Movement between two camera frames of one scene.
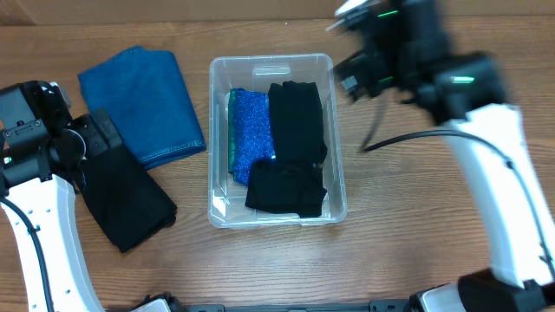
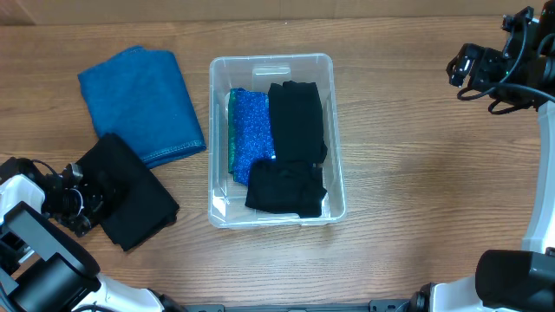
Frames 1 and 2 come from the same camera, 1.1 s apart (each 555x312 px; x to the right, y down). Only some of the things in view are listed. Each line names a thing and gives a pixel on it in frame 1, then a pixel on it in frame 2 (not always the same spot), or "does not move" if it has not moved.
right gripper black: (359, 66) → (480, 58)
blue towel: (144, 94) does not move
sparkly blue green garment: (250, 132) does not move
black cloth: (124, 195) does not move
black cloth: (285, 187) does not move
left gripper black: (84, 124) → (98, 201)
